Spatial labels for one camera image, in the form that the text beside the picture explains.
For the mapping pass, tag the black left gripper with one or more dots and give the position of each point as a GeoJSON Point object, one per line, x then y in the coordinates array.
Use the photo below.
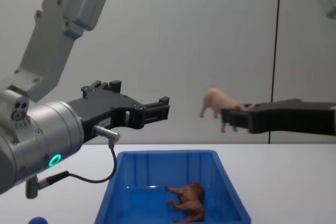
{"type": "Point", "coordinates": [115, 110]}

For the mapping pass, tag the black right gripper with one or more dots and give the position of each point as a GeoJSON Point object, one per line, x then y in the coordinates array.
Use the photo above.
{"type": "Point", "coordinates": [294, 117]}

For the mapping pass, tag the pink toy pig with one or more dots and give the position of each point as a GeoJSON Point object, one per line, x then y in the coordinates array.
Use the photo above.
{"type": "Point", "coordinates": [218, 99]}

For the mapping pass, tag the blue plastic bin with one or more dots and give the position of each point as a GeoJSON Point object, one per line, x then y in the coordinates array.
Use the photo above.
{"type": "Point", "coordinates": [147, 171]}

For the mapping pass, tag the white table cloth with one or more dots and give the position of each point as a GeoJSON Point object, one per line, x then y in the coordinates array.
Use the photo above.
{"type": "Point", "coordinates": [288, 182]}

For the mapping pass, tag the brown toy animal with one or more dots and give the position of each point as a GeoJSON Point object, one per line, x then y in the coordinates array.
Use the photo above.
{"type": "Point", "coordinates": [190, 197]}

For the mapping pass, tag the small blue round object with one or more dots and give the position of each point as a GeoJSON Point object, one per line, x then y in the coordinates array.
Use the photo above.
{"type": "Point", "coordinates": [37, 221]}

